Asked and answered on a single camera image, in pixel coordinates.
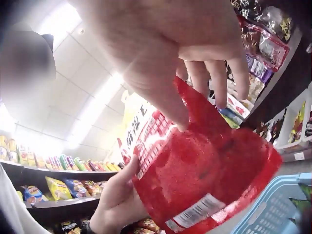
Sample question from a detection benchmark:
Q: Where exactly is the person's right hand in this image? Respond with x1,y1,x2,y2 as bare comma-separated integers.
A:
67,0,251,132

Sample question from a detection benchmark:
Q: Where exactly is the person's left hand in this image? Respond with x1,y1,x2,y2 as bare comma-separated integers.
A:
89,154,156,234

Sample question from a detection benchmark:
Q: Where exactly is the person's right little finger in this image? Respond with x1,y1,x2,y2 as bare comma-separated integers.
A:
225,55,251,101

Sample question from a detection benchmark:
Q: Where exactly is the person's right thumb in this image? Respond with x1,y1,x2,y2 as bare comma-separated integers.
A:
121,57,190,132

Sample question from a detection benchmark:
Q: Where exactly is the person's right ring finger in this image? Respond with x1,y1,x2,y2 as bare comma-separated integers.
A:
206,60,229,108

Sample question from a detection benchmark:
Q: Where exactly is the person's left thumb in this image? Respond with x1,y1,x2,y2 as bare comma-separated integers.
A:
108,154,140,188

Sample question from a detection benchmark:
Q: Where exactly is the person's right middle finger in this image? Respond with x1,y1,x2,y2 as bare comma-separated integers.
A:
185,60,210,96

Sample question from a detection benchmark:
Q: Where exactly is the person's right index finger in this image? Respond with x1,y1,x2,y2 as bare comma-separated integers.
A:
176,64,188,82

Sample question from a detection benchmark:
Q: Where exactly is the red snack packet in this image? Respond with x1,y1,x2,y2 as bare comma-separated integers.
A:
117,77,283,234

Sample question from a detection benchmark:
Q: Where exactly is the full shop shelf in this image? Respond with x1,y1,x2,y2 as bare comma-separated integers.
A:
210,0,302,129
0,134,156,234

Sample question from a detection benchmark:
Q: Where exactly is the black wrist band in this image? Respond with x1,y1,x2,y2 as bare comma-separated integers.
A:
79,218,98,234

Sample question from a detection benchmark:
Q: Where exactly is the shop shelf with white bins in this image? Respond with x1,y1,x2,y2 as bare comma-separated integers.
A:
258,83,312,162

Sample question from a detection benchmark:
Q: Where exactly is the person's body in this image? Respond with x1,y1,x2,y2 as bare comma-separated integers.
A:
0,163,48,234

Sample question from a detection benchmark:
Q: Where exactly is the ceiling light panel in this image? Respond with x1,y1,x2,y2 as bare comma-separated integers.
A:
39,4,84,37

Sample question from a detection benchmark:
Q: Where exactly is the green snack packet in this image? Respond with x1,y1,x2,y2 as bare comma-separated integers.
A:
289,182,312,220

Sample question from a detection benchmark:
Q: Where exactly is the blue plastic shopping basket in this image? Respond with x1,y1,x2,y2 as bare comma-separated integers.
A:
230,172,312,234

